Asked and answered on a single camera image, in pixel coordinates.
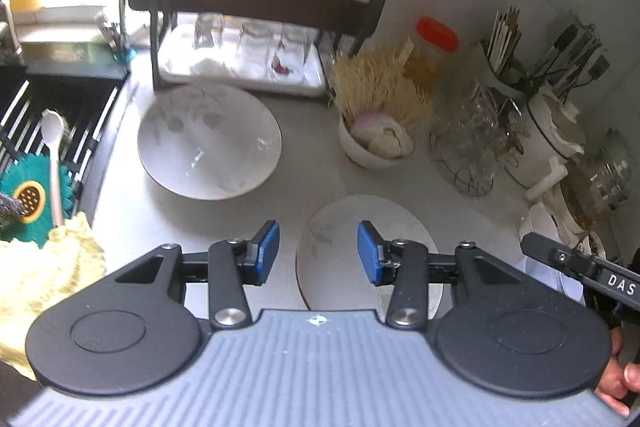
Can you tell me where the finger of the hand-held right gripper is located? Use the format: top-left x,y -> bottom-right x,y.
520,232 -> 599,291

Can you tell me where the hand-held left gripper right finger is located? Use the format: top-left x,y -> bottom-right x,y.
356,220 -> 524,329

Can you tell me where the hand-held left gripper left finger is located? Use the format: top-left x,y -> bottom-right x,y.
114,220 -> 281,329

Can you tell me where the small white plate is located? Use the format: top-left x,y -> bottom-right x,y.
295,194 -> 446,320

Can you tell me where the person's right hand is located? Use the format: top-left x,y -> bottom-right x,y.
595,331 -> 640,418

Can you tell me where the pale blue plate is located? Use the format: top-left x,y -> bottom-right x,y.
515,254 -> 588,308

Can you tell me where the glass kettle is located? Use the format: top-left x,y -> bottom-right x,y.
560,127 -> 633,228

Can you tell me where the white bowl with garlic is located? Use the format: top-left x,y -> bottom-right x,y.
337,112 -> 416,170

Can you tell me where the glass cup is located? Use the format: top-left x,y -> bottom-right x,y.
450,147 -> 506,192
440,79 -> 501,152

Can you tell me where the white electric pot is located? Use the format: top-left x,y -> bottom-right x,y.
505,84 -> 588,200

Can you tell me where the garlic bulb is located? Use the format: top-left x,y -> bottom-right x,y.
375,122 -> 416,158

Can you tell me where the large white floral plate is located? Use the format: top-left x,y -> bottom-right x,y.
136,83 -> 282,201

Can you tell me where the purple onion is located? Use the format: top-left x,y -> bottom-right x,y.
350,113 -> 388,145

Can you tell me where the green and white utensil holder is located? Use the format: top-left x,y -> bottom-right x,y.
480,39 -> 538,100

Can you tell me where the white drip tray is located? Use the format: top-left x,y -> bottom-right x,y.
160,19 -> 328,98

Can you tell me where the clear drinking glass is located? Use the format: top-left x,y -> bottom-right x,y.
192,12 -> 226,50
235,22 -> 276,68
275,24 -> 318,78

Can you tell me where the bundle of chopsticks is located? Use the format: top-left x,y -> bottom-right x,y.
487,4 -> 523,72

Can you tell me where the yellow cloth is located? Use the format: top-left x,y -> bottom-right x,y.
0,212 -> 108,380

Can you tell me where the red-lidded plastic jar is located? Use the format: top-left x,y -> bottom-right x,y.
402,17 -> 461,95

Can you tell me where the black sink drain rack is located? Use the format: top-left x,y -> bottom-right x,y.
0,77 -> 121,218

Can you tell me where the white plastic spoon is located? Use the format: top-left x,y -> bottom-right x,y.
40,109 -> 68,228

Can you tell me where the black dish rack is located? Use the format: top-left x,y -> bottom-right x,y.
127,0 -> 428,95

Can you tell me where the steel wool scourer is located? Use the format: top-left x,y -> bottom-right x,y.
0,192 -> 26,238

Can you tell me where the green flower sink strainer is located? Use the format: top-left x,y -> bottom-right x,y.
0,154 -> 81,243

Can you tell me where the wire cup rack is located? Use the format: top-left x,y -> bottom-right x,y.
429,82 -> 526,198

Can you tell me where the bundle of black-handled utensils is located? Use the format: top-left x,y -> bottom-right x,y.
530,22 -> 611,92

